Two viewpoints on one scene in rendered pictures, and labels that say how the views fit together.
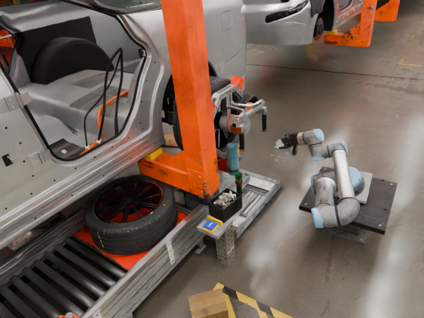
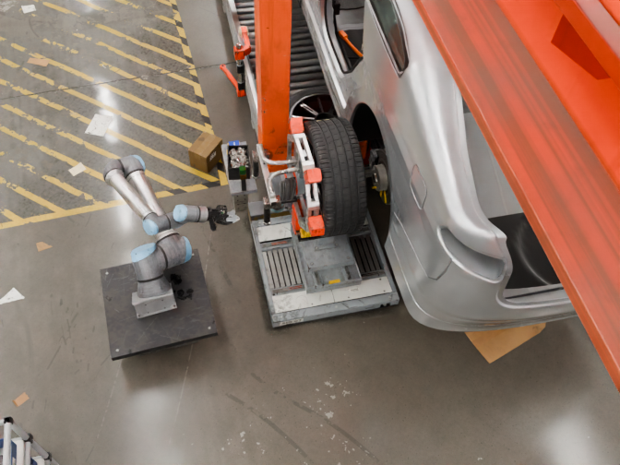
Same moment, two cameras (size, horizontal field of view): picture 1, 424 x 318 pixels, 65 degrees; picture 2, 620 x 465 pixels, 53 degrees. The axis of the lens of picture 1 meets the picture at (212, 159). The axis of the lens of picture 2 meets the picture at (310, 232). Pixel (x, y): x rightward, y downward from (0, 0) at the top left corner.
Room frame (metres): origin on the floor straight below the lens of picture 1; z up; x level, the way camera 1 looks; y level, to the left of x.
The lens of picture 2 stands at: (3.71, -1.98, 3.58)
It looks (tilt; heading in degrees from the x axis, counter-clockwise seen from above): 55 degrees down; 125
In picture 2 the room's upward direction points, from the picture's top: 5 degrees clockwise
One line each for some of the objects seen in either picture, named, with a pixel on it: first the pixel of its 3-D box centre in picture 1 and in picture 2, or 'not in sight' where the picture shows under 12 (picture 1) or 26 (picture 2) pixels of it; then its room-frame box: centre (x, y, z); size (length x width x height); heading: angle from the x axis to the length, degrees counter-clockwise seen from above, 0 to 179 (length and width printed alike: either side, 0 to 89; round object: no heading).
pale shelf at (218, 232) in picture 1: (224, 214); (238, 168); (1.77, -0.05, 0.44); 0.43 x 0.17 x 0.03; 141
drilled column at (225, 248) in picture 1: (224, 240); (239, 185); (1.75, -0.03, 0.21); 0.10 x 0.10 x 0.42; 51
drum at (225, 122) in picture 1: (235, 123); (290, 183); (2.32, -0.20, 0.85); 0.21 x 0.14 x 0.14; 51
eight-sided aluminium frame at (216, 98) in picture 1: (226, 122); (302, 181); (2.36, -0.15, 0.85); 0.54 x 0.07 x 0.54; 141
